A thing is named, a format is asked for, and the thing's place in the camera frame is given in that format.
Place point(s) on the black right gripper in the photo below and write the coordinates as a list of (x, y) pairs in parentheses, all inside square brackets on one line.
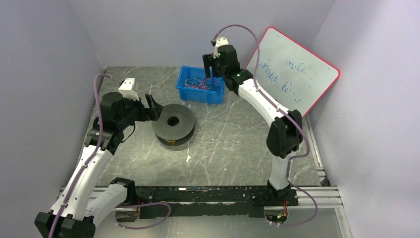
[(209, 62)]

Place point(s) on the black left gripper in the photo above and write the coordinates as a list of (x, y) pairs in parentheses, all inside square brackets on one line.
[(142, 109)]

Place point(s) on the grey perforated cable spool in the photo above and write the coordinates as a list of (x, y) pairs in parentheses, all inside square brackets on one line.
[(175, 126)]

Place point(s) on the blue plastic bin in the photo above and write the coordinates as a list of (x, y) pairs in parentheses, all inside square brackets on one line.
[(193, 85)]

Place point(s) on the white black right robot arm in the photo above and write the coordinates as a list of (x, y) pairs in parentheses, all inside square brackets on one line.
[(285, 126)]

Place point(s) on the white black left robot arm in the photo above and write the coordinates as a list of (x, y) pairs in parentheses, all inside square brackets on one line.
[(72, 215)]

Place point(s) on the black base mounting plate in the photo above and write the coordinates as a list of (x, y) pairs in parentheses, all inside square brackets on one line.
[(161, 209)]

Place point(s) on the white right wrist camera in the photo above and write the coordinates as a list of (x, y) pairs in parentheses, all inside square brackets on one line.
[(218, 42)]

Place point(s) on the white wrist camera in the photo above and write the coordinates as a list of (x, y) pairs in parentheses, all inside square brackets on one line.
[(218, 42), (128, 89)]

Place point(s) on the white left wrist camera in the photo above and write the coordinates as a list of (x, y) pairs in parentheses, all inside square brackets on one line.
[(128, 89)]

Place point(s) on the white board red frame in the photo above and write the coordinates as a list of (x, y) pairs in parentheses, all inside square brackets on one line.
[(293, 75)]

